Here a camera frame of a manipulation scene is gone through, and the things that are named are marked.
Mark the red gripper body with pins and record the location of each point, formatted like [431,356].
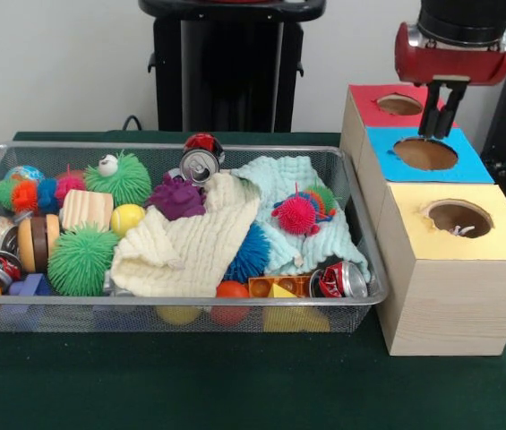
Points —
[454,65]

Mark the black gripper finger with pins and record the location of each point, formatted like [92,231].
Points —
[431,112]
[450,112]

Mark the colourful patterned cloth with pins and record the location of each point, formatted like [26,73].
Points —
[458,231]

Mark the wooden box three holes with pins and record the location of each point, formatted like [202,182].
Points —
[449,304]

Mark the mint waffle cloth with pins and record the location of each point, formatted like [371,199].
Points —
[284,174]

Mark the pink spiky rubber toy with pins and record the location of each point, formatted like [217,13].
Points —
[295,212]

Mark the crushed red soda can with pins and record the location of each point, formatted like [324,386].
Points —
[340,280]

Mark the uncrushed red soda can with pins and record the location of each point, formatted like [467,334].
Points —
[196,166]

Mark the purple spiky rubber toy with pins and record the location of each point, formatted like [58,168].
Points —
[176,197]

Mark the cream waffle cloth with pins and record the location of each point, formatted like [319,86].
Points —
[185,255]

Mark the green puffer toy white face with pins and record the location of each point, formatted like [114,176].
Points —
[122,179]

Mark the plain green puffer ball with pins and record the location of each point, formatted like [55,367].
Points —
[80,260]

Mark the multicoloured fuzzy caterpillar toy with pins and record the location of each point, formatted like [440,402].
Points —
[24,197]

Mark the wooden toy burger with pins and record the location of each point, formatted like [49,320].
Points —
[28,244]

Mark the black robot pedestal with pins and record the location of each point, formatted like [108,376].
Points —
[230,67]

